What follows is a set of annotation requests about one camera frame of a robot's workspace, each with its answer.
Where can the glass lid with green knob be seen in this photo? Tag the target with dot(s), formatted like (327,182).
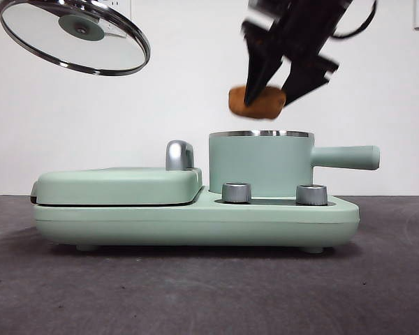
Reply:
(80,28)

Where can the green breakfast machine base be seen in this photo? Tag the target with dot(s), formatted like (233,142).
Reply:
(195,227)

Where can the silver control knob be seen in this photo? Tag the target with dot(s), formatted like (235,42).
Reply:
(236,192)
(311,194)

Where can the green hinged griddle cover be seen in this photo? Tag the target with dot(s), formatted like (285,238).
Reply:
(115,185)

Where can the brown potato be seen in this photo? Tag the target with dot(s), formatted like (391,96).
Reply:
(265,106)

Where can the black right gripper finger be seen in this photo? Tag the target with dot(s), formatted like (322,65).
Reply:
(260,76)
(303,82)

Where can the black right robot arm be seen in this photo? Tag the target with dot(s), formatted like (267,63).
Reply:
(300,28)

